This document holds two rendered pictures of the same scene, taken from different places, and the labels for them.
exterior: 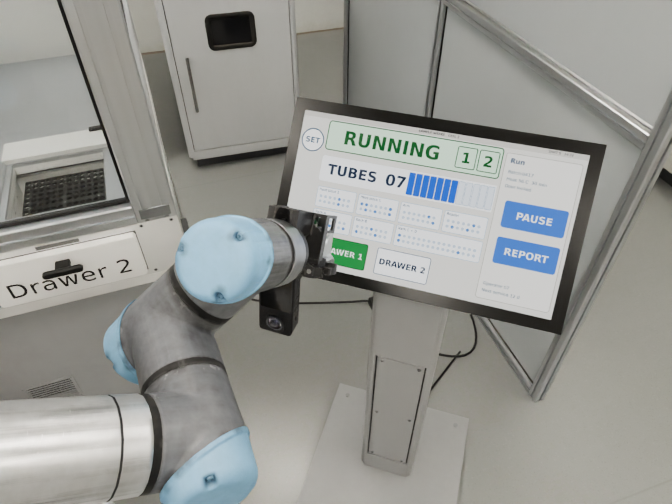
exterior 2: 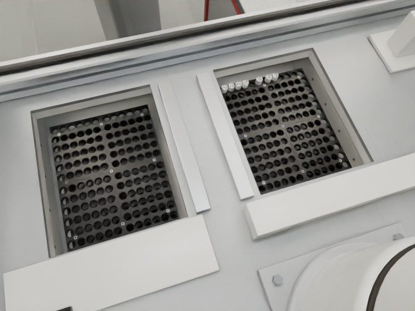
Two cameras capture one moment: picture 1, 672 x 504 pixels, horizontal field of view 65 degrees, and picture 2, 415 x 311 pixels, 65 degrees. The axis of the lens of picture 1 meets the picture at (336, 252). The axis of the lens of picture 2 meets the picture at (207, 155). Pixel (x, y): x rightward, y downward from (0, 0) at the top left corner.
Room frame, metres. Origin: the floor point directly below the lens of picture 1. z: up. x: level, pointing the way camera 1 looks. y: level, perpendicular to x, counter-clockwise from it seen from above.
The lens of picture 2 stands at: (1.13, 0.76, 1.43)
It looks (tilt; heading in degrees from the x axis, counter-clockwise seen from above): 67 degrees down; 175
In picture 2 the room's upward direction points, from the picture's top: 8 degrees clockwise
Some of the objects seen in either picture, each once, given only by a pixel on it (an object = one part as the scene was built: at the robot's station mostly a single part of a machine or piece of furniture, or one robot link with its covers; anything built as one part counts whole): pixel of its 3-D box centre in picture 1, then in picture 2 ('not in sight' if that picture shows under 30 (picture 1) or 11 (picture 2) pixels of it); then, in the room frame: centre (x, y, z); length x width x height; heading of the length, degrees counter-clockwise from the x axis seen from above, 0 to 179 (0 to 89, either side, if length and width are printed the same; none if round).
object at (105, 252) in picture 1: (68, 269); not in sight; (0.75, 0.55, 0.87); 0.29 x 0.02 x 0.11; 110
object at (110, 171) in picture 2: not in sight; (115, 177); (0.94, 0.62, 0.87); 0.22 x 0.18 x 0.06; 20
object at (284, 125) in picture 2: not in sight; (278, 133); (0.84, 0.91, 0.87); 0.22 x 0.18 x 0.06; 20
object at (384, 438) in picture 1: (397, 384); not in sight; (0.71, -0.15, 0.51); 0.50 x 0.45 x 1.02; 162
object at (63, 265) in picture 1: (62, 267); not in sight; (0.73, 0.54, 0.91); 0.07 x 0.04 x 0.01; 110
